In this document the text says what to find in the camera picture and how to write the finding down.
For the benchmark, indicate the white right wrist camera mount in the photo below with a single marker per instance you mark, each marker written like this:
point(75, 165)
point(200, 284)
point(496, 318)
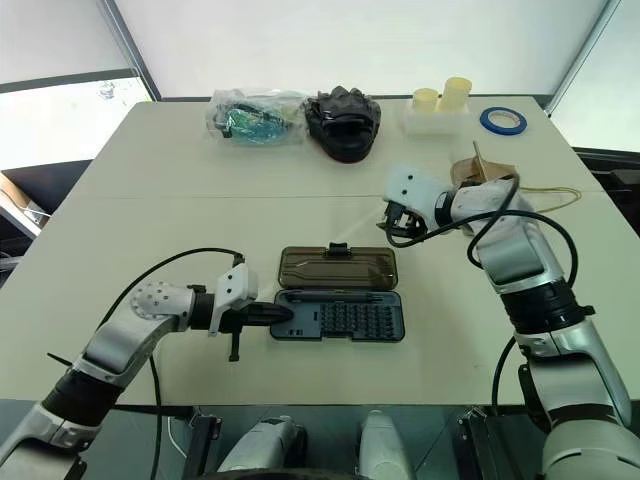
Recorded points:
point(412, 187)

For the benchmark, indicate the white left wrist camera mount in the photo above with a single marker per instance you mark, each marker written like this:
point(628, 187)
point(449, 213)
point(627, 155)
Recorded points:
point(233, 285)

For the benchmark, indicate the black metal bracket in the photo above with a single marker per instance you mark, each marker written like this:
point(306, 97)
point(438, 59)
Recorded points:
point(202, 440)
point(482, 442)

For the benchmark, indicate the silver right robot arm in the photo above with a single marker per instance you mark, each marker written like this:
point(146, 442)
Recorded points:
point(520, 250)

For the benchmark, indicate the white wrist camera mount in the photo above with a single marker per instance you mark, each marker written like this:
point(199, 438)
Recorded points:
point(412, 187)
point(233, 285)

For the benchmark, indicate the tall cream cylinder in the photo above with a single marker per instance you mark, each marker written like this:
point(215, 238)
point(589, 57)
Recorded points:
point(454, 95)

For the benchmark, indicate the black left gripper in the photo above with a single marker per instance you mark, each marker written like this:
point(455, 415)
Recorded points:
point(240, 317)

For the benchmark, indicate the short cream cylinder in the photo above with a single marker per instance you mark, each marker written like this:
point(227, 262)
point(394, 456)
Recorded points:
point(425, 100)

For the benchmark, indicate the black horizontal bar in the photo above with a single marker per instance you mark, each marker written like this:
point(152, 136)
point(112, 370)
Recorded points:
point(65, 80)

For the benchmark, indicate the silver rounded robot leg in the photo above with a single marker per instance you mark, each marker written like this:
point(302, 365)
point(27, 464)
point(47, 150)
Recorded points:
point(265, 447)
point(385, 445)

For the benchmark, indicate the dark cabinet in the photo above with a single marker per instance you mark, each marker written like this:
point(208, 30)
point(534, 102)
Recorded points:
point(612, 172)

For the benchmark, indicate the black slanted frame pole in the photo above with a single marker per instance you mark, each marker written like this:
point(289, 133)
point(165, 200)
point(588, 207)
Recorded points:
point(132, 50)

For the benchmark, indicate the brown cardboard piece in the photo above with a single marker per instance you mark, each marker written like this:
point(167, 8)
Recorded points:
point(480, 170)

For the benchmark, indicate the clear bag with green parts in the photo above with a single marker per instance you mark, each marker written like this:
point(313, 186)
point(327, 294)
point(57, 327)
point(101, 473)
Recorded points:
point(252, 120)

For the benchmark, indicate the yellow rubber band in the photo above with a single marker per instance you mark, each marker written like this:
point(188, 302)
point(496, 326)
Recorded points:
point(555, 190)

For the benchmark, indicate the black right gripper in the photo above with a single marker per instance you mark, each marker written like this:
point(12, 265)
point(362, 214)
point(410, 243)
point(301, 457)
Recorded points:
point(403, 218)

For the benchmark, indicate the dark screwdriver bit case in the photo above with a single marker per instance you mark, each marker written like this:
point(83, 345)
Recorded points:
point(340, 322)

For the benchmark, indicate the blue tape roll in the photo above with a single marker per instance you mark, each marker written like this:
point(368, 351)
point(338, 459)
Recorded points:
point(504, 128)

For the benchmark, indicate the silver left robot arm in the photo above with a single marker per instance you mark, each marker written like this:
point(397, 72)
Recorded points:
point(115, 340)

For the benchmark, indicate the grey slanted frame pole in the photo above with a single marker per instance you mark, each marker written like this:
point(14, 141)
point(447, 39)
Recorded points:
point(582, 55)

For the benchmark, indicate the black item in plastic wrap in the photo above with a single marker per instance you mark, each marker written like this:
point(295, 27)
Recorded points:
point(345, 127)

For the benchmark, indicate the white block holder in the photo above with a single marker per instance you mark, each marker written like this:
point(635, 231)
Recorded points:
point(432, 122)

